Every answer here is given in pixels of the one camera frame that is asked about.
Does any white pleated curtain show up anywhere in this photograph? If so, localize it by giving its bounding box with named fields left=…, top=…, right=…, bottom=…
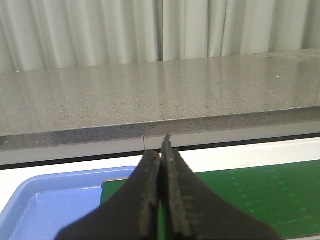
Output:
left=0, top=0, right=320, bottom=73

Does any blue plastic tray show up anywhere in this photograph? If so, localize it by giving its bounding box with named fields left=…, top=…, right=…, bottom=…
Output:
left=0, top=166, right=135, bottom=240

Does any green conveyor belt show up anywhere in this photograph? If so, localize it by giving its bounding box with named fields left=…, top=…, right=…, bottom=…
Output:
left=101, top=159, right=320, bottom=240

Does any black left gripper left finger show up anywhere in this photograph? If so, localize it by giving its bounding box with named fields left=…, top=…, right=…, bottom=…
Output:
left=56, top=150, right=160, bottom=240

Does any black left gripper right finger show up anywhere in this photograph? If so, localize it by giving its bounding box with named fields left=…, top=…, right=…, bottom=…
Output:
left=159, top=134, right=280, bottom=240

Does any grey conveyor back rail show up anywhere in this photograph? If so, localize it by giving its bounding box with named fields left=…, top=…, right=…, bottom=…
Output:
left=0, top=120, right=320, bottom=169

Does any grey stone counter slab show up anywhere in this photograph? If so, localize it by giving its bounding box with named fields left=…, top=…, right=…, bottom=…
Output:
left=0, top=49, right=320, bottom=151

